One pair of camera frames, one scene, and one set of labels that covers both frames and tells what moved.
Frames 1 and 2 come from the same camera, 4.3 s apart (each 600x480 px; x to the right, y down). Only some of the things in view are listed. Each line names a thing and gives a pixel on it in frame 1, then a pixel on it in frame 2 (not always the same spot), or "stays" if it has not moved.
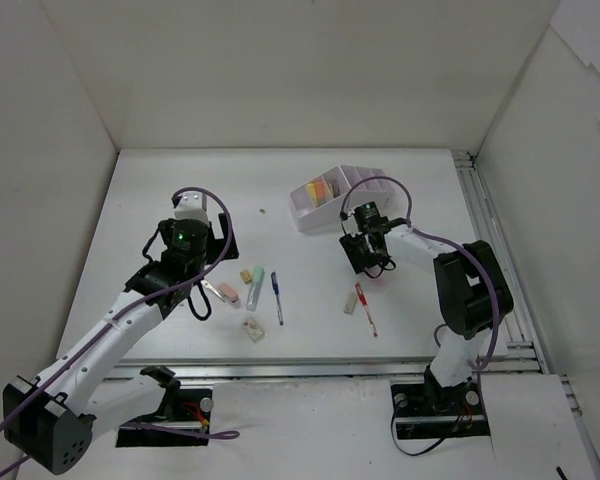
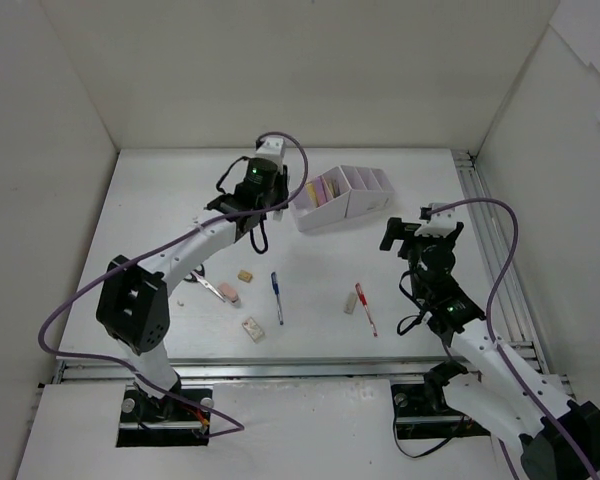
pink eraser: x=229 y=292 stays
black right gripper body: x=361 y=248 to x=411 y=237
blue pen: x=277 y=291 stays
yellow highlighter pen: x=312 y=193 stays
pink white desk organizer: x=320 y=201 stays
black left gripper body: x=222 y=240 to x=281 y=187
